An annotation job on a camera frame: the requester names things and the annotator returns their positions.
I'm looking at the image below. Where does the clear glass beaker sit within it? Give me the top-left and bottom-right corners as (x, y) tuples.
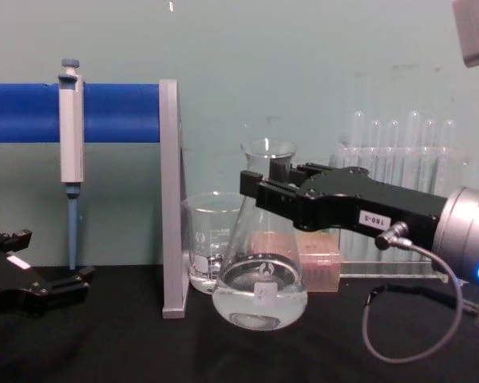
(180, 191), (245, 297)

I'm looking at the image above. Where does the grey and blue pipette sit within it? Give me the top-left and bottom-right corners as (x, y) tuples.
(57, 57), (86, 273)

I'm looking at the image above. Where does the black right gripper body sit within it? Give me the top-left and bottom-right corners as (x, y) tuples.
(292, 166), (449, 241)

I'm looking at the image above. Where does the clear glass conical flask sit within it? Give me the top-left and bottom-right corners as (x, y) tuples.
(211, 137), (309, 332)

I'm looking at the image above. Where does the grey stand upright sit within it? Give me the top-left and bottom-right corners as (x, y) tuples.
(157, 78), (191, 321)

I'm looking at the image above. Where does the clear glass test tube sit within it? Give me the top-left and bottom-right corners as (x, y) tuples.
(440, 119), (457, 197)
(421, 119), (437, 193)
(351, 110), (369, 188)
(384, 119), (401, 185)
(406, 110), (423, 189)
(369, 119), (385, 183)

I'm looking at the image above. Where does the clear acrylic test tube rack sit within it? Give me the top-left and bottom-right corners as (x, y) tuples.
(334, 144), (471, 285)

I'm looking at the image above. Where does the blue horizontal bar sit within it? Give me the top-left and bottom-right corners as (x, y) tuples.
(0, 81), (163, 145)

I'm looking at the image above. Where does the pink translucent box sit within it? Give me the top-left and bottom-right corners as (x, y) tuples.
(250, 230), (342, 294)

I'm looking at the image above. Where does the thin grey right gripper cable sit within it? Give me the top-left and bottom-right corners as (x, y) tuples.
(362, 221), (479, 365)

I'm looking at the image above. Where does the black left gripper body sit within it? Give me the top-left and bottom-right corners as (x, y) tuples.
(0, 239), (51, 320)

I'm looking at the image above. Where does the black table cloth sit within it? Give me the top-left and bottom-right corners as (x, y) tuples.
(0, 261), (479, 383)

